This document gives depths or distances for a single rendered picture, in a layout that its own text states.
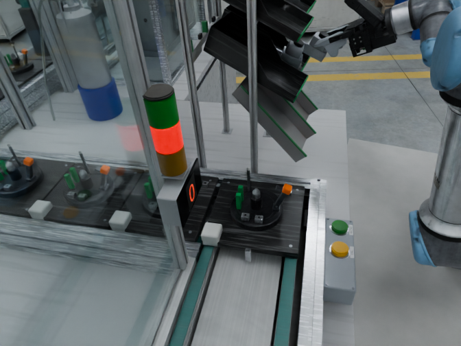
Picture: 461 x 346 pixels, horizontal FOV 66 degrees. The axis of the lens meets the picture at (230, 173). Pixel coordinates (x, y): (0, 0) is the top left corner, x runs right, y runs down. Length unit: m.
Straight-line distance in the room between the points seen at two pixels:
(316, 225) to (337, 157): 0.44
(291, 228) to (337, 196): 0.30
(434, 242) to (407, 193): 0.45
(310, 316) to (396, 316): 0.24
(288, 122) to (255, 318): 0.61
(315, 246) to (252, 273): 0.17
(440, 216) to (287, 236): 0.34
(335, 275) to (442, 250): 0.22
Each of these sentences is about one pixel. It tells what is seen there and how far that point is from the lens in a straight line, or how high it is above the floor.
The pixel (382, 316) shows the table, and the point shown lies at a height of 0.86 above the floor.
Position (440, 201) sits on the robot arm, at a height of 1.17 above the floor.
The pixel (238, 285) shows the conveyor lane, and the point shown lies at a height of 0.92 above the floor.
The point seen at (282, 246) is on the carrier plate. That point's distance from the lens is 0.89.
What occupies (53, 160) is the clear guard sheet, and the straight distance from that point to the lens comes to 0.43.
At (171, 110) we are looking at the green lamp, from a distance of 0.57.
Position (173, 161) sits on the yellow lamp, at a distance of 0.62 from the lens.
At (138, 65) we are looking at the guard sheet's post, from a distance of 0.56.
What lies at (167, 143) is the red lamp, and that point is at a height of 1.33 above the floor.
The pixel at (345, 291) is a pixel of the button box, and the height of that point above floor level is 0.95.
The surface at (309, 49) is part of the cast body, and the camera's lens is 1.15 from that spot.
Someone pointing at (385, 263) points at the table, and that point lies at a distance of 1.05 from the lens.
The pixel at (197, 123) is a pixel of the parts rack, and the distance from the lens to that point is 1.06.
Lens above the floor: 1.67
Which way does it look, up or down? 40 degrees down
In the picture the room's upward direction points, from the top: 4 degrees counter-clockwise
